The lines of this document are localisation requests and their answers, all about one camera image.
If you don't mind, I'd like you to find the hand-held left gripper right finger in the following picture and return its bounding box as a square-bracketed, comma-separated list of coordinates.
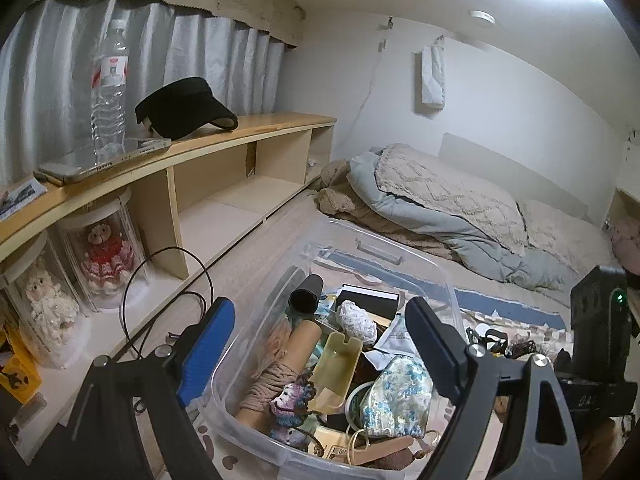
[404, 296, 583, 480]

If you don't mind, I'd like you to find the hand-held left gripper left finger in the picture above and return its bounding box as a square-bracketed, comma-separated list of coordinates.
[57, 296, 237, 480]

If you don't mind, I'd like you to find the white medicine sachet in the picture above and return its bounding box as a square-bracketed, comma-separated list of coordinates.
[372, 310, 416, 353]

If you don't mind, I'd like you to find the floral fabric pouch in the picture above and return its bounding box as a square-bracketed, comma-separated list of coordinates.
[357, 355, 435, 441]

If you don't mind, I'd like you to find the black cardboard box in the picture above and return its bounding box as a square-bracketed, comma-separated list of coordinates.
[336, 284, 403, 326]

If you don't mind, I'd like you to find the black cylinder roll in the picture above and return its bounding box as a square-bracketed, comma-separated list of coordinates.
[287, 275, 325, 317]

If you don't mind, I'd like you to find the clear plastic storage box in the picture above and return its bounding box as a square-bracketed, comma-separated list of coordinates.
[210, 215, 468, 480]

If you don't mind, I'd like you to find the person's right forearm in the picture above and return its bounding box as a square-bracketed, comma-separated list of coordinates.
[580, 417, 631, 480]

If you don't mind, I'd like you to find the twine wrapped cardboard tube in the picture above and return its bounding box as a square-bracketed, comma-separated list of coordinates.
[235, 322, 326, 426]

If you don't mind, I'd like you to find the printed bedsheet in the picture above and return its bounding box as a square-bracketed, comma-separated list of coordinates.
[190, 195, 601, 480]

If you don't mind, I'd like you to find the white crochet ball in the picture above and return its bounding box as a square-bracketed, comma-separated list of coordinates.
[336, 300, 378, 345]

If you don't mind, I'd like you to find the pink soft item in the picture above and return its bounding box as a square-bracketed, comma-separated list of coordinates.
[612, 217, 640, 266]

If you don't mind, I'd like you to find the purple crochet item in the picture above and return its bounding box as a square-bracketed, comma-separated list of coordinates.
[270, 380, 318, 436]

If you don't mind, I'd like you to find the yellowish plastic container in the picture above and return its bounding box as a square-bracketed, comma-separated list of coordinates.
[307, 331, 363, 411]

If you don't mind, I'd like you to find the red dress doll case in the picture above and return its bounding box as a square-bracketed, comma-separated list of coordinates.
[60, 187, 151, 311]

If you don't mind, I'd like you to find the grey quilt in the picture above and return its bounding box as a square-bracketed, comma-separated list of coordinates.
[347, 142, 621, 308]

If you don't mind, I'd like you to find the white dress doll case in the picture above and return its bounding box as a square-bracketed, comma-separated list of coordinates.
[0, 232, 93, 371]

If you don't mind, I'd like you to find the beige fleece blanket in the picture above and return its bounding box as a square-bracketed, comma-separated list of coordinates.
[315, 160, 461, 261]

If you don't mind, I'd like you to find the yellow box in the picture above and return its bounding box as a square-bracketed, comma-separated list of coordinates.
[0, 322, 43, 403]

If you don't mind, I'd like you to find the white headboard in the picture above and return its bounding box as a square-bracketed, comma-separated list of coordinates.
[439, 132, 588, 221]

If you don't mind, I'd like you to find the wooden shelf unit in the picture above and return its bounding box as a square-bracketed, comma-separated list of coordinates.
[0, 112, 337, 461]

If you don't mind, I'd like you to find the blue printed card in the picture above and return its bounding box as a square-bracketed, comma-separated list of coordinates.
[0, 180, 48, 221]

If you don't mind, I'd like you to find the black visor cap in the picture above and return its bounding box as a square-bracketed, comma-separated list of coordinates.
[135, 77, 239, 141]

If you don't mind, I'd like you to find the clear water bottle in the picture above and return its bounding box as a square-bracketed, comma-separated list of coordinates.
[90, 19, 130, 161]

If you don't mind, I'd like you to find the white hanging bag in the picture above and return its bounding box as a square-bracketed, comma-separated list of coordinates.
[414, 35, 447, 110]

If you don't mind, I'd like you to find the grey curtain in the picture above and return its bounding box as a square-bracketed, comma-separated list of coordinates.
[0, 0, 286, 186]

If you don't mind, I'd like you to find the black cable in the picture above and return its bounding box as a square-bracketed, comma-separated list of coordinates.
[122, 247, 211, 351]

